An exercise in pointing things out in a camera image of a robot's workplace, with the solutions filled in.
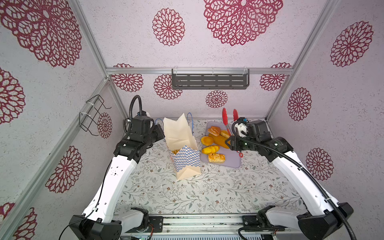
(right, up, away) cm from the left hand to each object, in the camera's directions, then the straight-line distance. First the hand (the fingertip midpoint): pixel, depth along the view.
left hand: (161, 131), depth 73 cm
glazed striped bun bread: (+32, +1, +29) cm, 43 cm away
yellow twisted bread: (+27, -12, +24) cm, 38 cm away
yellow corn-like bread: (+39, -1, +35) cm, 52 cm away
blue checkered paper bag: (+11, -7, -1) cm, 13 cm away
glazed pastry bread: (+31, -16, +19) cm, 40 cm away
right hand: (+34, -3, 0) cm, 34 cm away
